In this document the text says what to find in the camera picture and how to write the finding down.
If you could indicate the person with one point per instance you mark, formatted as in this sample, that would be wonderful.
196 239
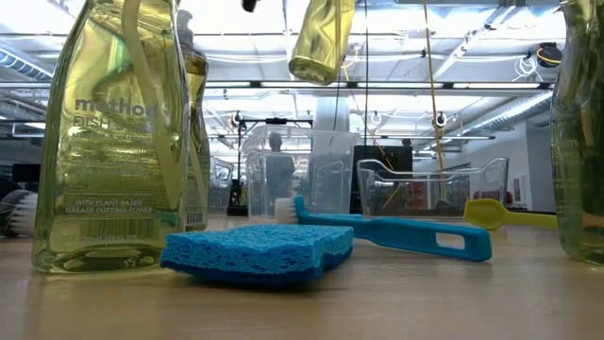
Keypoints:
279 175

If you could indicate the black desk monitor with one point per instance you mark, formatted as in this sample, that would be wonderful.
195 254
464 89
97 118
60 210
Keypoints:
23 173

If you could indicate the blue cellulose sponge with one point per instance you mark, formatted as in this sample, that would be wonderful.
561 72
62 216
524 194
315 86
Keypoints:
255 250

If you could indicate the blue dish brush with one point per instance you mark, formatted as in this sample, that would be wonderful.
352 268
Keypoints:
401 233

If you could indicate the black monitor panel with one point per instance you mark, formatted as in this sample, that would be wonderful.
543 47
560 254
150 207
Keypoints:
387 152

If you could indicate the grey dish brush white bristles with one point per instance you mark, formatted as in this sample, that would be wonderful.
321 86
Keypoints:
21 215

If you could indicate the small hanging reel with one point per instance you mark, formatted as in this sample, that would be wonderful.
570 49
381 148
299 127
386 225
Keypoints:
375 118
440 119

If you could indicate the green dish brush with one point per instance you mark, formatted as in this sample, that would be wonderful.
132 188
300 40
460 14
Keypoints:
491 213

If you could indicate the low clear plastic bin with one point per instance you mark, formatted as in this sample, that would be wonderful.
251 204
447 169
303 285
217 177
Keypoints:
222 184
491 179

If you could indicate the black tripod stand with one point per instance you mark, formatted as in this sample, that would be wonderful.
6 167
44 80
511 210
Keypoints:
239 141

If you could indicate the tall clear plastic bin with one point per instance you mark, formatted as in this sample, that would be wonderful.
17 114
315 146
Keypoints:
330 175

